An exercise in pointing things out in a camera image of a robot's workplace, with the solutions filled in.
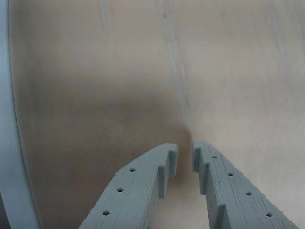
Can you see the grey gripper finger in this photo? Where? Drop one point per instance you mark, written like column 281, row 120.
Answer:
column 238, row 198
column 128, row 190

